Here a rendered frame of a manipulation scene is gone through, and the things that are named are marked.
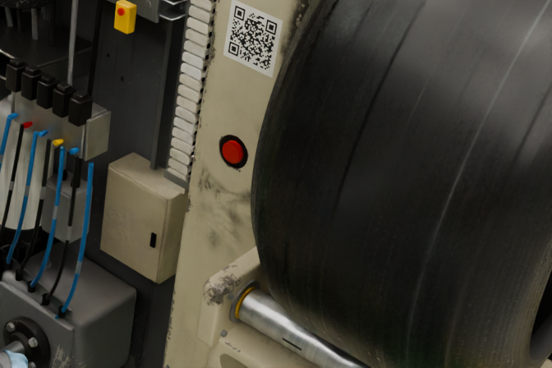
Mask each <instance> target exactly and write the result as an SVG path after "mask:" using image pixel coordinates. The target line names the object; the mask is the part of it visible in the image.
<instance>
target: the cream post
mask: <svg viewBox="0 0 552 368"><path fill-rule="evenodd" d="M237 1H238V2H242V3H244V4H246V5H247V6H250V7H253V8H255V9H257V10H259V11H261V12H264V13H266V14H269V15H271V16H273V17H276V18H278V19H279V20H282V21H283V24H282V29H281V33H280V38H279V42H278V51H277V55H276V60H275V64H274V73H273V77H272V78H271V77H269V76H267V75H265V74H263V73H261V72H259V71H256V70H254V69H252V68H250V67H248V66H246V65H243V64H241V63H239V62H237V61H235V60H233V59H231V58H229V57H226V56H224V55H223V51H224V46H225V40H226V35H227V30H228V20H229V14H230V9H231V4H232V0H217V2H216V8H215V13H214V24H213V29H212V36H211V42H210V51H209V61H208V65H207V69H206V74H205V85H204V90H203V96H202V102H201V107H200V118H199V124H198V129H197V135H196V141H195V151H194V157H193V163H192V168H191V179H190V185H189V193H188V200H187V206H186V214H185V218H184V224H183V229H182V239H181V245H180V251H179V256H178V262H177V272H176V278H175V284H174V290H173V295H172V306H171V311H170V317H169V323H168V333H167V339H166V345H165V351H164V356H163V367H162V368H207V365H206V364H207V360H208V355H209V346H207V345H206V344H204V343H202V342H201V341H200V340H198V339H197V338H196V329H197V324H198V319H199V313H200V304H201V299H202V294H203V289H204V285H205V282H206V281H207V280H208V279H209V278H210V277H212V276H213V275H215V274H216V273H217V272H219V271H220V270H222V269H223V268H225V267H226V266H228V265H230V264H231V263H232V262H233V261H235V260H237V259H238V258H240V257H241V256H242V255H244V254H245V253H247V252H248V251H250V250H251V249H253V248H254V247H256V244H255V238H254V234H253V230H252V224H251V179H252V173H253V166H254V161H255V152H256V147H257V144H258V139H259V136H260V129H261V126H262V123H263V120H264V116H265V111H266V108H267V106H268V102H269V98H270V95H271V93H272V90H273V87H274V83H275V81H276V79H277V76H278V73H279V70H280V68H281V66H282V64H283V60H284V58H285V56H286V53H287V51H288V48H289V46H290V44H291V42H292V39H293V37H294V35H295V33H296V32H297V28H298V26H299V25H300V23H301V20H302V18H303V16H304V15H305V13H306V10H307V9H308V7H309V6H310V4H311V1H312V0H237ZM230 140H234V141H236V142H237V143H238V144H239V145H240V146H241V147H242V150H243V159H242V160H241V161H240V162H239V163H229V162H228V161H227V160H226V159H225V158H224V156H223V145H224V144H225V143H226V142H228V141H230Z"/></svg>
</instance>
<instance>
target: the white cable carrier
mask: <svg viewBox="0 0 552 368"><path fill-rule="evenodd" d="M216 2H217V0H191V3H192V4H195V5H193V6H190V8H189V12H188V13H189V15H191V16H192V17H190V18H188V20H187V26H188V27H190V29H188V30H186V38H187V39H189V40H187V41H186V42H185V43H184V49H185V50H187V52H184V53H183V54H182V60H183V61H185V62H184V63H183V64H182V66H181V71H182V72H184V74H181V75H180V80H179V81H180V82H181V83H182V84H183V85H179V87H178V93H179V94H181V95H180V96H178V97H177V104H178V105H180V106H178V107H176V112H175V113H176V115H178V117H175V119H174V125H175V126H176V127H174V128H173V129H172V135H173V136H176V137H174V138H172V141H171V145H172V146H173V148H171V149H170V155H171V156H172V158H170V159H169V161H168V165H169V166H170V168H168V171H169V172H171V173H173V174H175V175H177V176H178V177H180V178H182V179H184V180H185V181H187V182H189V181H190V179H191V168H192V163H193V157H194V151H195V146H196V135H197V129H198V124H199V118H200V107H201V102H202V96H203V90H204V85H205V74H206V69H207V65H208V61H209V51H210V42H211V36H212V29H213V24H214V13H215V8H216ZM166 185H167V186H170V187H171V188H172V189H174V190H176V191H179V192H180V193H182V194H185V193H186V189H184V188H182V187H181V186H179V185H177V184H175V183H173V182H171V181H169V180H168V179H166Z"/></svg>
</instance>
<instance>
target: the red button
mask: <svg viewBox="0 0 552 368"><path fill-rule="evenodd" d="M223 156H224V158H225V159H226V160H227V161H228V162H229V163H239V162H240V161H242V159H243V150H242V147H241V146H240V145H239V144H238V143H237V142H236V141H234V140H230V141H228V142H226V143H225V144H224V145H223Z"/></svg>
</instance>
